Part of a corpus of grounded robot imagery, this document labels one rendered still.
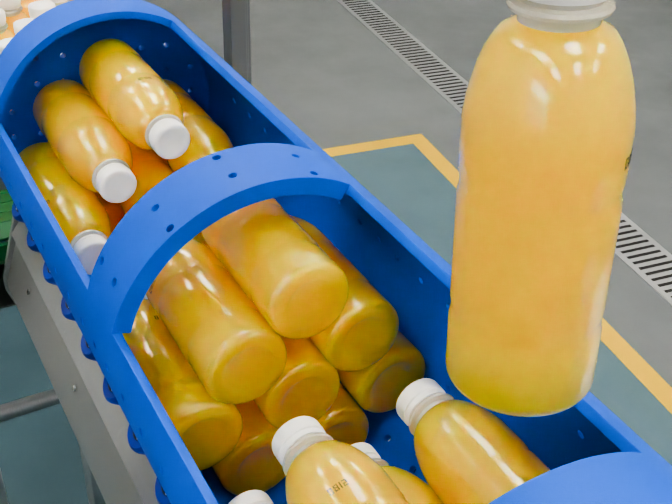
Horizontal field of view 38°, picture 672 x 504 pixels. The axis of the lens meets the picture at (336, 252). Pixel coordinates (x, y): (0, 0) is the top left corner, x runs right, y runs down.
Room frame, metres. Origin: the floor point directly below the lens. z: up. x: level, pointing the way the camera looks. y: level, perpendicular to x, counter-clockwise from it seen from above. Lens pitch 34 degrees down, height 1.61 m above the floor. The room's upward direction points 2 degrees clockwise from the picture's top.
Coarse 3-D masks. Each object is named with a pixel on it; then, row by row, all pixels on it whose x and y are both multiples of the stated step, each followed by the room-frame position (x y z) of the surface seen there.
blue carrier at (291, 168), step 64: (128, 0) 1.06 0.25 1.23; (0, 64) 0.98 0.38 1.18; (64, 64) 1.03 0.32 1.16; (192, 64) 1.11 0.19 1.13; (0, 128) 0.93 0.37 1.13; (256, 128) 0.99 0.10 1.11; (192, 192) 0.65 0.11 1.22; (256, 192) 0.65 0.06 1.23; (320, 192) 0.68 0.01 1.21; (64, 256) 0.70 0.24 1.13; (128, 256) 0.62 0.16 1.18; (384, 256) 0.75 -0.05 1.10; (128, 320) 0.59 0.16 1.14; (128, 384) 0.54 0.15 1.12; (448, 384) 0.64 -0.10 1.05; (384, 448) 0.62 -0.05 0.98; (576, 448) 0.51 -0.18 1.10; (640, 448) 0.40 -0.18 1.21
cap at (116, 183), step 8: (104, 168) 0.85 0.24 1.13; (112, 168) 0.84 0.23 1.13; (120, 168) 0.85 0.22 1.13; (128, 168) 0.86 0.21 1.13; (96, 176) 0.85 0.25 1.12; (104, 176) 0.84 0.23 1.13; (112, 176) 0.84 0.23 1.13; (120, 176) 0.84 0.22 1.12; (128, 176) 0.85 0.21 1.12; (96, 184) 0.84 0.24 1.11; (104, 184) 0.83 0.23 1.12; (112, 184) 0.84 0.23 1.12; (120, 184) 0.84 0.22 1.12; (128, 184) 0.85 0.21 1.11; (136, 184) 0.85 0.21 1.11; (104, 192) 0.83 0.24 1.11; (112, 192) 0.84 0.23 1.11; (120, 192) 0.84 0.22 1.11; (128, 192) 0.85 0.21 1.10; (112, 200) 0.84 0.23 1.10; (120, 200) 0.84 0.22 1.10
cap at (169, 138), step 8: (160, 120) 0.87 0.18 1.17; (168, 120) 0.87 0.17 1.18; (176, 120) 0.88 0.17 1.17; (152, 128) 0.86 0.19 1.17; (160, 128) 0.86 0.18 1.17; (168, 128) 0.86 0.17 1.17; (176, 128) 0.86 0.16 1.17; (184, 128) 0.87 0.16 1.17; (152, 136) 0.86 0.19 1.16; (160, 136) 0.85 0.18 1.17; (168, 136) 0.86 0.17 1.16; (176, 136) 0.86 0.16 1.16; (184, 136) 0.86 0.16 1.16; (152, 144) 0.85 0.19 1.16; (160, 144) 0.85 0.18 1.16; (168, 144) 0.86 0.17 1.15; (176, 144) 0.86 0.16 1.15; (184, 144) 0.86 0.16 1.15; (160, 152) 0.85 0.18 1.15; (168, 152) 0.86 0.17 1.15; (176, 152) 0.86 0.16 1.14; (184, 152) 0.86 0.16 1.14
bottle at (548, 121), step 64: (512, 0) 0.37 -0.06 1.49; (512, 64) 0.35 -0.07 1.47; (576, 64) 0.34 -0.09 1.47; (512, 128) 0.34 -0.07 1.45; (576, 128) 0.33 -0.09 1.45; (512, 192) 0.33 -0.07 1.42; (576, 192) 0.33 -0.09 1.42; (512, 256) 0.33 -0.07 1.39; (576, 256) 0.33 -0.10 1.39; (448, 320) 0.36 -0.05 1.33; (512, 320) 0.33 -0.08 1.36; (576, 320) 0.33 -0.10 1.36; (512, 384) 0.33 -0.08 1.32; (576, 384) 0.33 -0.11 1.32
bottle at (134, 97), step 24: (96, 48) 1.01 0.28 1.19; (120, 48) 1.01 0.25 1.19; (96, 72) 0.97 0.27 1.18; (120, 72) 0.95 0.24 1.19; (144, 72) 0.95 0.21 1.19; (96, 96) 0.96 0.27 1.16; (120, 96) 0.91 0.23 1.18; (144, 96) 0.90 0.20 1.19; (168, 96) 0.91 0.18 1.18; (120, 120) 0.89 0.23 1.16; (144, 120) 0.88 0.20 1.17; (144, 144) 0.88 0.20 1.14
